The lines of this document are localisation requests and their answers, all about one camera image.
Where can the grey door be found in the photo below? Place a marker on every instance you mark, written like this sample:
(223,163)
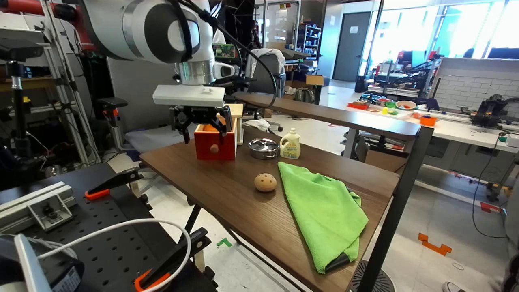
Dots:
(350,48)

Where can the green cloth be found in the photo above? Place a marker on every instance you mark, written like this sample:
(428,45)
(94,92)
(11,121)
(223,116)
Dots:
(324,215)

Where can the black desk device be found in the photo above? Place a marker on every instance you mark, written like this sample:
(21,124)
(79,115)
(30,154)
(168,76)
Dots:
(488,110)

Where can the brown potato toy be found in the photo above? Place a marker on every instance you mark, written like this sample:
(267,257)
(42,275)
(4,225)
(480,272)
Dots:
(264,181)

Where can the black table frame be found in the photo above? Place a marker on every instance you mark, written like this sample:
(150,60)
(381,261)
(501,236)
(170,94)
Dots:
(399,199)

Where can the black perforated base board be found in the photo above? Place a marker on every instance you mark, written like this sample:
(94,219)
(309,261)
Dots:
(107,236)

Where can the black toggle clamp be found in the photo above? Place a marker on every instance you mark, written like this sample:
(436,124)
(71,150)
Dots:
(115,180)
(178,253)

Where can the red drawer with wooden knob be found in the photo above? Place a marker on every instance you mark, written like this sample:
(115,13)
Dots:
(214,144)

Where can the long dark-topped table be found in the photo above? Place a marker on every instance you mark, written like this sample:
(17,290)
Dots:
(334,113)

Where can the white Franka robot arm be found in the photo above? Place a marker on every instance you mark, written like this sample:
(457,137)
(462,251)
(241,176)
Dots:
(139,26)

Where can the white table with colourful toys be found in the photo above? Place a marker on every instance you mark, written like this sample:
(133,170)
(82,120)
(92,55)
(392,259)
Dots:
(463,129)

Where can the small steel pot with lid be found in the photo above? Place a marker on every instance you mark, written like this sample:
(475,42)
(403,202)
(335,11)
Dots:
(262,147)

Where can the white partition panel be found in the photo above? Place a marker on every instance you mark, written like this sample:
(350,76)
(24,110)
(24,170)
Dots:
(475,81)

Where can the grey metal tripod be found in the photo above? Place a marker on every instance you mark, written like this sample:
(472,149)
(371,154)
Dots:
(61,81)

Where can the cream wooden slot box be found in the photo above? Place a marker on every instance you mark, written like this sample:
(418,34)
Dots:
(236,115)

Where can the pale yellow plastic bottle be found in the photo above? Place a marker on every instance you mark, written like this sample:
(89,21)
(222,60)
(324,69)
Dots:
(290,144)

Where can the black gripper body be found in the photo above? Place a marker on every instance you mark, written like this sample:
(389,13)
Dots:
(197,113)

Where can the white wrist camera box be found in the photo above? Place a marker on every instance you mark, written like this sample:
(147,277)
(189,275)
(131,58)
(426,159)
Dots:
(188,94)

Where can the grey high-back chair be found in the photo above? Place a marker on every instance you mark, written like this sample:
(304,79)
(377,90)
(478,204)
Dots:
(267,66)

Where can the aluminium extrusion rail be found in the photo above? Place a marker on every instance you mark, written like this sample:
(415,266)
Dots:
(32,199)

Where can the orange floor tape marker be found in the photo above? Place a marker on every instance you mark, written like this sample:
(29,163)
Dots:
(431,245)

